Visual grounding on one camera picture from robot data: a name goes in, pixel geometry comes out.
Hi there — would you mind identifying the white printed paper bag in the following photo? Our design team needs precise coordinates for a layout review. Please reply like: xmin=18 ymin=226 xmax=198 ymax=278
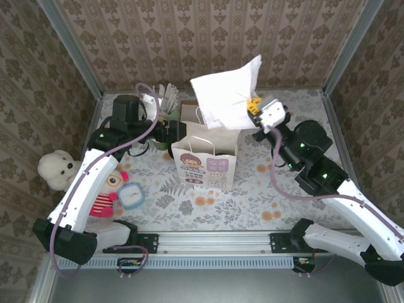
xmin=171 ymin=105 xmax=240 ymax=191

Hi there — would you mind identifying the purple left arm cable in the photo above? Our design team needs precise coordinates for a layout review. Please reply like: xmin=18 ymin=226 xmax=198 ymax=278
xmin=50 ymin=82 xmax=162 ymax=280

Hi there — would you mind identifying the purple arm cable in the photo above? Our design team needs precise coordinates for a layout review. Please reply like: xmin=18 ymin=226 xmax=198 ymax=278
xmin=270 ymin=126 xmax=404 ymax=278
xmin=50 ymin=82 xmax=162 ymax=280

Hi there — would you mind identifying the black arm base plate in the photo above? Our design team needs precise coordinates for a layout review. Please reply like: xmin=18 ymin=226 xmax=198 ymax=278
xmin=102 ymin=232 xmax=158 ymax=254
xmin=270 ymin=232 xmax=328 ymax=254

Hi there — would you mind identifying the pink striped plush doll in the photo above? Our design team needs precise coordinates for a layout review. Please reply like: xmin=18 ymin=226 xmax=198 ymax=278
xmin=88 ymin=169 xmax=130 ymax=218

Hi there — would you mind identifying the grey metal sheet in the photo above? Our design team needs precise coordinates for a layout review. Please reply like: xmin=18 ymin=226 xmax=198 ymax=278
xmin=28 ymin=252 xmax=404 ymax=303

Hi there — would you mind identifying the green straw holder cup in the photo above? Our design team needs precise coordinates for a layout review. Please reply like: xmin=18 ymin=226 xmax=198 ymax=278
xmin=157 ymin=107 xmax=180 ymax=122

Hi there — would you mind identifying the aluminium table rear rail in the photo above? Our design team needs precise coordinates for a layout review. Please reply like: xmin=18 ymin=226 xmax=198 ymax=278
xmin=102 ymin=87 xmax=326 ymax=94

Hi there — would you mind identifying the aluminium mounting rail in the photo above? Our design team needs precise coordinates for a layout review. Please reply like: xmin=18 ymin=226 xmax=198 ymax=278
xmin=94 ymin=230 xmax=391 ymax=253

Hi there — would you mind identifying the brown cardboard napkin box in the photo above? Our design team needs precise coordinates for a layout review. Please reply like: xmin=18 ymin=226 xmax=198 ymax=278
xmin=179 ymin=100 xmax=203 ymax=123

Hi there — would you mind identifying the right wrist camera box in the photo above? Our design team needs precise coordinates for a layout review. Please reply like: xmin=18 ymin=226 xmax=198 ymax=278
xmin=259 ymin=97 xmax=287 ymax=134

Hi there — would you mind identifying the blue white alarm clock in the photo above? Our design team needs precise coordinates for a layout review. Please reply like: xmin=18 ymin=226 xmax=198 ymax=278
xmin=117 ymin=182 xmax=145 ymax=211

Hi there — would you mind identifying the aluminium frame post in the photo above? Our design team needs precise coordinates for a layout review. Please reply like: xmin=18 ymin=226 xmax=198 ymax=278
xmin=37 ymin=0 xmax=104 ymax=98
xmin=323 ymin=0 xmax=386 ymax=95

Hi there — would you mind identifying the white slotted cable duct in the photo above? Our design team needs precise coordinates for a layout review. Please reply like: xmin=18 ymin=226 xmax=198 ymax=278
xmin=58 ymin=256 xmax=312 ymax=270

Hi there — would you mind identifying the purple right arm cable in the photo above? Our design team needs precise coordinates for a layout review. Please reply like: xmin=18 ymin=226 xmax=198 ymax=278
xmin=270 ymin=126 xmax=404 ymax=278

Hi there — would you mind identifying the floral tablecloth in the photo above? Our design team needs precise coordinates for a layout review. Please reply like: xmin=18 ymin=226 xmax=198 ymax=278
xmin=69 ymin=89 xmax=362 ymax=232

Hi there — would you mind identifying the aluminium table side rail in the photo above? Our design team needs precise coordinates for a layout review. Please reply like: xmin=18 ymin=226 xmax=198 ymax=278
xmin=59 ymin=93 xmax=105 ymax=231
xmin=321 ymin=90 xmax=374 ymax=230

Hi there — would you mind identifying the white teddy bear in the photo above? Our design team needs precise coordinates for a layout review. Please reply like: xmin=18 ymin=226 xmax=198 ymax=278
xmin=37 ymin=150 xmax=81 ymax=191

